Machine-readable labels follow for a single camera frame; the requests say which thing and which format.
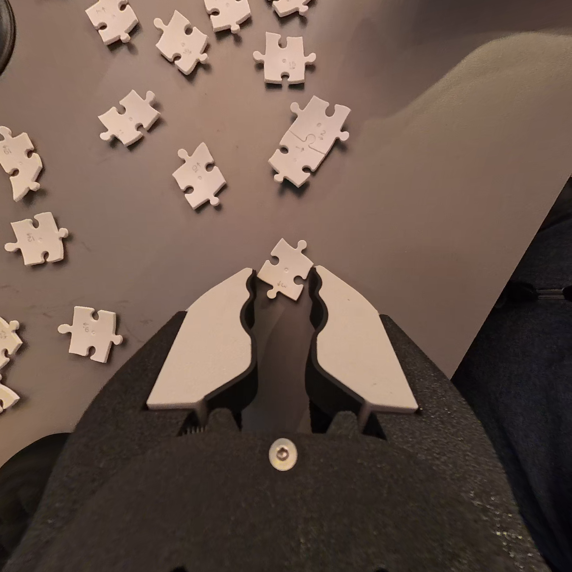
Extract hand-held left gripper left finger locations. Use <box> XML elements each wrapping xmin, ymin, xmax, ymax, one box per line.
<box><xmin>146</xmin><ymin>267</ymin><xmax>260</xmax><ymax>421</ymax></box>

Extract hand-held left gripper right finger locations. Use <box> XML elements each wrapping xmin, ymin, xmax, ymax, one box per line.
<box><xmin>307</xmin><ymin>266</ymin><xmax>420</xmax><ymax>425</ymax></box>

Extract scatter of white puzzle pieces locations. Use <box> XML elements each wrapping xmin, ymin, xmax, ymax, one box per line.
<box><xmin>0</xmin><ymin>0</ymin><xmax>318</xmax><ymax>415</ymax></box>

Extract black round puzzle stand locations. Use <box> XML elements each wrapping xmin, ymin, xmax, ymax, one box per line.
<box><xmin>0</xmin><ymin>0</ymin><xmax>17</xmax><ymax>74</ymax></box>

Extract person's dark trousers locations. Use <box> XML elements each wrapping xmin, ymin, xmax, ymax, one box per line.
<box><xmin>451</xmin><ymin>179</ymin><xmax>572</xmax><ymax>572</ymax></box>

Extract black cord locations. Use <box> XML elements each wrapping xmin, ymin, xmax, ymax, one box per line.
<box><xmin>505</xmin><ymin>282</ymin><xmax>572</xmax><ymax>309</ymax></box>

